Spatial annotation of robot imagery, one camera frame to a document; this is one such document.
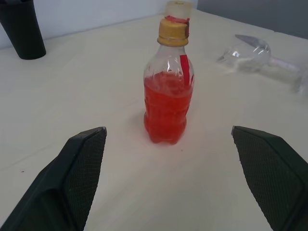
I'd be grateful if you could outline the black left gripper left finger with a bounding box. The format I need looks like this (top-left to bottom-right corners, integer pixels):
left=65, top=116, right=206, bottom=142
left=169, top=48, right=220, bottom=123
left=0, top=126, right=107, bottom=231

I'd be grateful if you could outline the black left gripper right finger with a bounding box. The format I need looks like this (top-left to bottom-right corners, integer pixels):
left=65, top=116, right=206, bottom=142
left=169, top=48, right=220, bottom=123
left=231, top=125, right=308, bottom=231

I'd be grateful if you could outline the bottle with red liquid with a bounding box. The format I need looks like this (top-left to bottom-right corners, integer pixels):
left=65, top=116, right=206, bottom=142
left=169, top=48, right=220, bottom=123
left=143, top=40, right=195, bottom=145

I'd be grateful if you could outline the clear wine glass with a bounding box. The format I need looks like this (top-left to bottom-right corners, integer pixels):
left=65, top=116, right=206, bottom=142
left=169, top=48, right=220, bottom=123
left=216, top=34, right=308, bottom=94

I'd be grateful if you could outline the yellow bottle cap red tape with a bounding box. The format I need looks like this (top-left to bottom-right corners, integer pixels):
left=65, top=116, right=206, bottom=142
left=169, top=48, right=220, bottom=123
left=157, top=15, right=191, bottom=46

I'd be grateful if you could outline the translucent tape roll yellow core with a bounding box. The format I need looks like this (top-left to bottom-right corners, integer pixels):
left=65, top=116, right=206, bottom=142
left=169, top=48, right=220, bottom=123
left=165, top=0, right=193, bottom=21

